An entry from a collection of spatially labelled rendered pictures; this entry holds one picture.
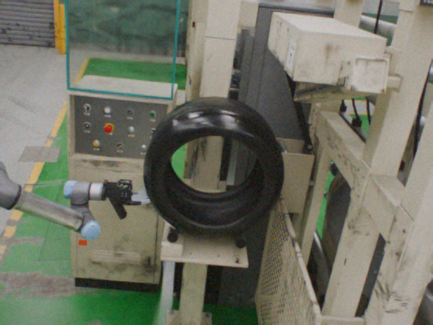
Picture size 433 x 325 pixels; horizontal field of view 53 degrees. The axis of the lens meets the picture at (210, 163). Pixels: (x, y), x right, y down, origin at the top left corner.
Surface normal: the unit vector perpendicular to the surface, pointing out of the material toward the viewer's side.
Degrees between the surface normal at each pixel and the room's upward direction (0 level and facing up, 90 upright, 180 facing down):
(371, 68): 72
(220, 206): 38
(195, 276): 90
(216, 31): 90
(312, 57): 90
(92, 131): 90
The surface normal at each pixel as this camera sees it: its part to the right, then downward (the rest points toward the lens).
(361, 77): 0.04, 0.10
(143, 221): 0.00, 0.40
